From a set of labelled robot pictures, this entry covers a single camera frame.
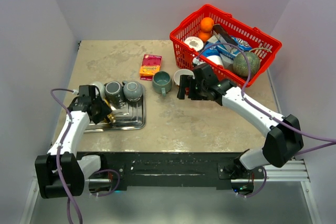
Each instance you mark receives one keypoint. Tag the dark long carton box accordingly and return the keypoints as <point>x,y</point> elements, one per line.
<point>222,36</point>

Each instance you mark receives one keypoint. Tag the steel drying tray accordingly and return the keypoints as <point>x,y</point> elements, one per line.
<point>132,116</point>

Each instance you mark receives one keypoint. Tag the dark grey upside-down mug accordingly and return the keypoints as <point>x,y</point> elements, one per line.
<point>114,92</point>

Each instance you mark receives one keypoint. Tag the lower orange fruit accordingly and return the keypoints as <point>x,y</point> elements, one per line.
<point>204,36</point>

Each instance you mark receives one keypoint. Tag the light grey-blue upside-down mug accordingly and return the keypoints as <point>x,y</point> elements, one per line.
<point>133,90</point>

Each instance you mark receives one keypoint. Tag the green netted melon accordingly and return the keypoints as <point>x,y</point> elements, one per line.
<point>241,65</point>

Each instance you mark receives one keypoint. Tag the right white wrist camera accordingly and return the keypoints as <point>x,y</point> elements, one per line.
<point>196,62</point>

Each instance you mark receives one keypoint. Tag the yellow mug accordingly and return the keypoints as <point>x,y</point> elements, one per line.
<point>110,118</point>

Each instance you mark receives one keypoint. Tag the Scrub Mommy sponge pack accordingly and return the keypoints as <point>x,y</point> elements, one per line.
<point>151,64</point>

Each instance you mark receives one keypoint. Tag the blue M&M's bag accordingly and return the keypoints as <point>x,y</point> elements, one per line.
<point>242,44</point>

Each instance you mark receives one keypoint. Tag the blue plastic snack bag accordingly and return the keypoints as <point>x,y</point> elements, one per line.
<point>210,49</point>

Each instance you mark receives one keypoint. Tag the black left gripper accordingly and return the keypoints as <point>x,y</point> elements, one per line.
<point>105,109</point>

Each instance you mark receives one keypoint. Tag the teal green ceramic mug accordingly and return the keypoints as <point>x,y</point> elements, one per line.
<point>162,83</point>

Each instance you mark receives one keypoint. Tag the upper orange fruit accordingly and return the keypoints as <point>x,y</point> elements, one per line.
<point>206,24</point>

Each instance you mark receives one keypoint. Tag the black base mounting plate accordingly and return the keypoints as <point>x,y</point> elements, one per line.
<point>181,169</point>

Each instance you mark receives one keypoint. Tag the blue Harry's box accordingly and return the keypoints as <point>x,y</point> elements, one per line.
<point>227,56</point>

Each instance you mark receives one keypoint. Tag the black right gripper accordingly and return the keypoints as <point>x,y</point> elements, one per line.
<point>184,79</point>

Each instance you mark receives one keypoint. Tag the orange fruit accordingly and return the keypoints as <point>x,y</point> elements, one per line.
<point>204,36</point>
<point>206,24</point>

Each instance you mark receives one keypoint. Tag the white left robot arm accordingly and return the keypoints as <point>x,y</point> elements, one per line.
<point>59,173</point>

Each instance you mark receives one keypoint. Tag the red floral mug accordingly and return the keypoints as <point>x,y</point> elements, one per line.
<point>183,76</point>

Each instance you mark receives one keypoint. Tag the pale grey upside-down mug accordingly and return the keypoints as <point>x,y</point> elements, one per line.
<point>99,86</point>

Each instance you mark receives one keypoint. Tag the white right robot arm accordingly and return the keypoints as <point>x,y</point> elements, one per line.
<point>282,142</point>

